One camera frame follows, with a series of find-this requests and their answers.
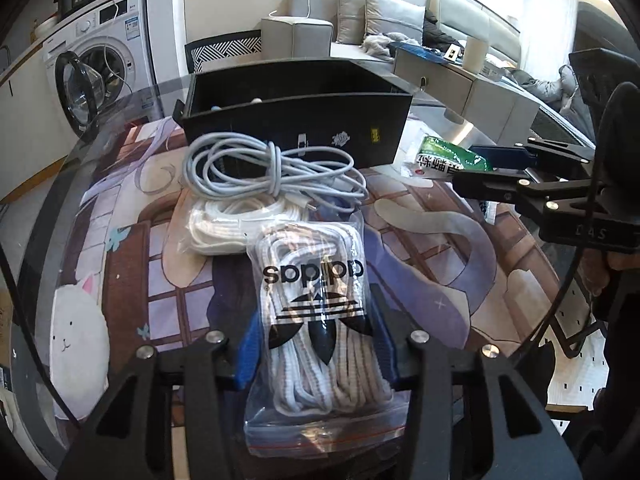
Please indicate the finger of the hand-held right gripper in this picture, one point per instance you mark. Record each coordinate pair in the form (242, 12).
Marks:
(490, 185)
(500, 156)

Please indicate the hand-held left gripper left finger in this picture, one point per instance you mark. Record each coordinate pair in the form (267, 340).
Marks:
(248, 355)

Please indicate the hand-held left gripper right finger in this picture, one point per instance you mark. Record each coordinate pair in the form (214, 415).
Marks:
(387, 355)

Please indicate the green and white packet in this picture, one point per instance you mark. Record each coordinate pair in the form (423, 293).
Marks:
(440, 152)

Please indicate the bag of white shoelaces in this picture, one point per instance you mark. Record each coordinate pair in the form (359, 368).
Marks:
(310, 360)

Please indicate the black cardboard box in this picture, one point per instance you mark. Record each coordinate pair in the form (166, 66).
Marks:
(300, 120)

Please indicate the person's right hand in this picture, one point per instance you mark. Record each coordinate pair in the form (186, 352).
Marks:
(602, 267)

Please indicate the beige drawer cabinet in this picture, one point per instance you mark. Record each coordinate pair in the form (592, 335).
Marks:
(465, 95)

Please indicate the grey puffer jacket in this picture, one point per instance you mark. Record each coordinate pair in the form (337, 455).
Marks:
(565, 95)

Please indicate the white cylinder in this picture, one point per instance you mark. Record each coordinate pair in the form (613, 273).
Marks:
(474, 54)

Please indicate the blue tray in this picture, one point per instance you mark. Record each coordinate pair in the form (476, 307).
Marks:
(417, 52)

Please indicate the black garment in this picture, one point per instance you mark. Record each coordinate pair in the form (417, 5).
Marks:
(440, 35)

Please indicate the printed desk mat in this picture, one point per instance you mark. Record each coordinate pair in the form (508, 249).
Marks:
(150, 240)

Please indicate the grey fluffy throw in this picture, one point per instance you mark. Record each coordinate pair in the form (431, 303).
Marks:
(380, 45)

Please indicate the grey pillow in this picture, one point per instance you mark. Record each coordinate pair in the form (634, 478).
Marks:
(392, 17)
(347, 15)

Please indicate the white pegboard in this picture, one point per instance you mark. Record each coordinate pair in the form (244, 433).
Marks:
(575, 365)

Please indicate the grey sofa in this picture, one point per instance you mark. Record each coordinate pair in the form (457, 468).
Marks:
(300, 35)

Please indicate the patterned back chair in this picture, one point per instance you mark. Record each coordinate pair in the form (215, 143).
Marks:
(225, 50)

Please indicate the white counter cabinet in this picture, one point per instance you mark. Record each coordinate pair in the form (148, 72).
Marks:
(20, 110)

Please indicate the white washing machine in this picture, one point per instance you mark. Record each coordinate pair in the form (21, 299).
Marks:
(115, 25)

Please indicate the small photo frame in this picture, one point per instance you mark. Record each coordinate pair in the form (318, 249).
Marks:
(452, 52)

